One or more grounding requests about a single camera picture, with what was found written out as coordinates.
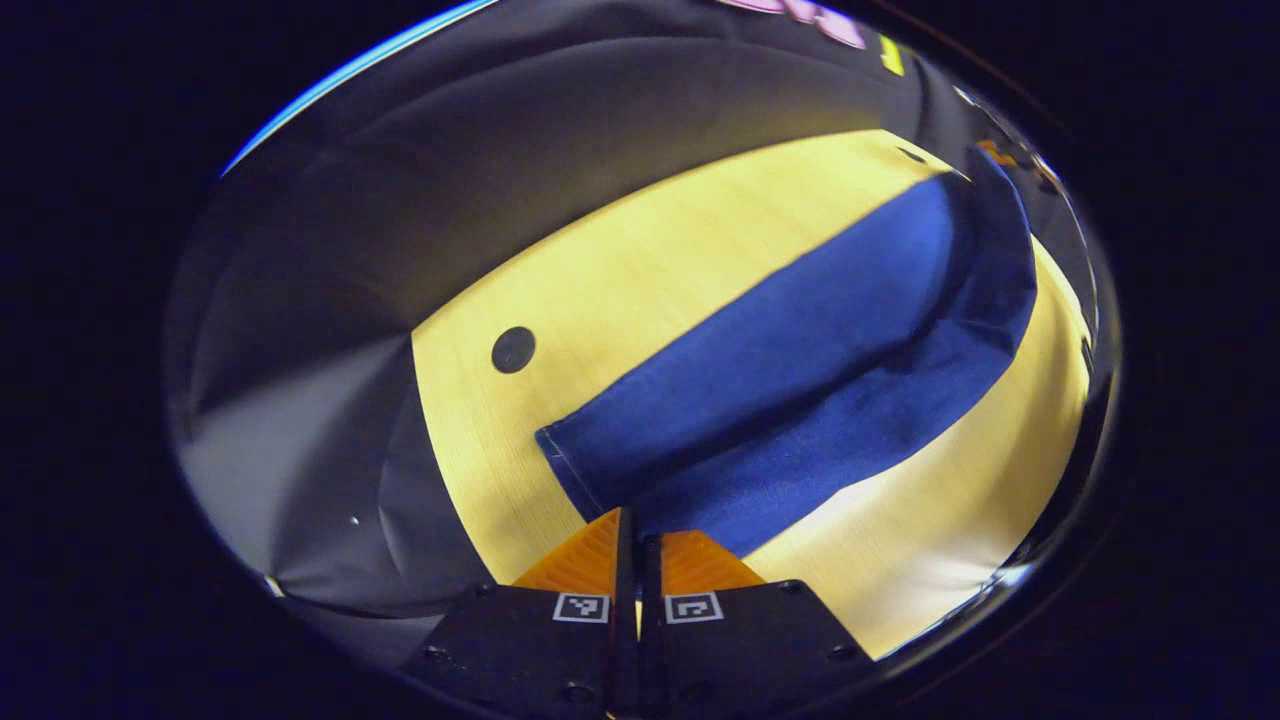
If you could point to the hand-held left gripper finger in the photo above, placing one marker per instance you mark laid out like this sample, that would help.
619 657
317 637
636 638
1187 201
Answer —
650 640
625 620

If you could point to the blue denim jeans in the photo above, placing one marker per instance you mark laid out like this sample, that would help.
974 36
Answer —
800 360

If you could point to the black backdrop cloth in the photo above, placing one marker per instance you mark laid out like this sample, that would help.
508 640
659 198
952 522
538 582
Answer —
400 200

